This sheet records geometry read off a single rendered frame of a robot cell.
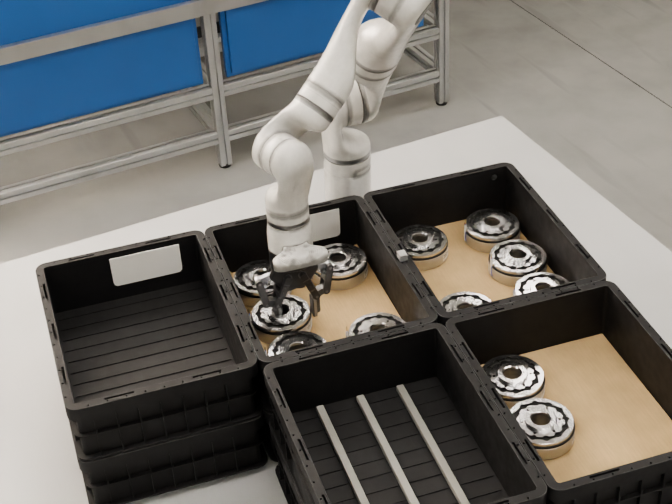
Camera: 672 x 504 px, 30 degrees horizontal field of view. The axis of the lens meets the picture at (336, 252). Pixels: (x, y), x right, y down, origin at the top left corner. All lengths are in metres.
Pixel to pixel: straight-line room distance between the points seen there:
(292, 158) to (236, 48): 2.12
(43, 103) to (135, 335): 1.79
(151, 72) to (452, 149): 1.36
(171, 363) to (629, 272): 0.93
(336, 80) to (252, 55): 2.11
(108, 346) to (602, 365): 0.83
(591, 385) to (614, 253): 0.57
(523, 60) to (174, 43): 1.47
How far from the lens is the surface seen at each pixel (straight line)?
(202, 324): 2.20
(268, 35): 4.06
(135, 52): 3.92
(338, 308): 2.20
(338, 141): 2.37
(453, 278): 2.26
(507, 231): 2.33
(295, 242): 2.03
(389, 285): 2.20
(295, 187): 1.97
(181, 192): 4.11
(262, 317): 2.14
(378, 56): 2.11
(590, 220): 2.66
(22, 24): 3.79
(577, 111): 4.48
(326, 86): 1.96
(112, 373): 2.13
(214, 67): 4.03
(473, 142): 2.91
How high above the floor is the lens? 2.19
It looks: 36 degrees down
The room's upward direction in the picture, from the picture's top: 4 degrees counter-clockwise
